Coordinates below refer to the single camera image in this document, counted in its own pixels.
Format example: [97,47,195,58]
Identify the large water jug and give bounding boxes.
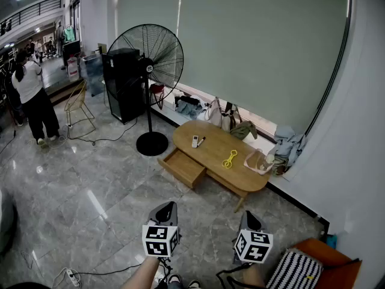
[66,56,81,82]

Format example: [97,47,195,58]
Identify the person's left shoe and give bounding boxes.
[167,274,183,289]

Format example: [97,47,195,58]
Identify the grey roller blind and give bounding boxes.
[115,0,352,135]

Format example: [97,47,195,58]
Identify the pink transparent tote bag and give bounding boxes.
[243,148,274,176]

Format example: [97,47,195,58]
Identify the black floor cable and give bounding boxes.
[58,117,139,146]

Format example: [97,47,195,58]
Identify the oval wooden coffee table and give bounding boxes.
[173,120,271,213]

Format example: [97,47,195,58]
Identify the yellow plastic tongs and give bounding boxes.
[221,149,238,170]

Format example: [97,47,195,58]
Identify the gold wire chair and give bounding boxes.
[64,79,97,140]

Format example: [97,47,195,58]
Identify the black pedestal fan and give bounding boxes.
[106,23,185,157]

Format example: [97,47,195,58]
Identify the black and white striped cushion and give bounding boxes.
[266,250,324,289]

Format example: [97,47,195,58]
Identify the red bag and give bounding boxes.
[149,82,165,96]

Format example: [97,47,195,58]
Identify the person's right forearm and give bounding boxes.
[242,263,268,289]

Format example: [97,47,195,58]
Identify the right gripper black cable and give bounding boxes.
[215,262,251,289]

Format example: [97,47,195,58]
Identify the blue denim clothes pile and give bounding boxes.
[175,98,208,120]

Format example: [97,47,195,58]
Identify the black power strip cable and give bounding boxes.
[74,263,143,278]

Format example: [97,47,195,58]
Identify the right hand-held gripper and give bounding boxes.
[233,211,274,264]

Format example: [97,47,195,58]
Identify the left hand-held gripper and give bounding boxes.
[141,201,182,258]

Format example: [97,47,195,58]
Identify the black tall cabinet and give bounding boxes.
[101,48,148,125]

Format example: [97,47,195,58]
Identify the olive green bag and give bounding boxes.
[230,120,259,141]

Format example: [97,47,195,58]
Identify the light blue crumpled garment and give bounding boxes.
[267,125,307,174]

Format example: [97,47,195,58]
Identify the wooden drawer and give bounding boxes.
[158,148,208,189]

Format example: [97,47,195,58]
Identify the white power strip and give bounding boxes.
[65,269,81,288]

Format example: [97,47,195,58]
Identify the teal hanging garment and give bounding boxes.
[63,25,76,44]

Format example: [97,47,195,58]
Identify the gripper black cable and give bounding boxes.
[158,256,174,283]
[215,262,251,289]

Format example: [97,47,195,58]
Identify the person's left forearm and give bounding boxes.
[120,255,161,289]

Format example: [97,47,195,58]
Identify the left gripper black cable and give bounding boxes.
[158,256,174,283]

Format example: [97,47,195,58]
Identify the black metal railing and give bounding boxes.
[0,0,64,32]

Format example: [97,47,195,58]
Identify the beige handbag with pink straps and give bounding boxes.
[204,97,224,129]

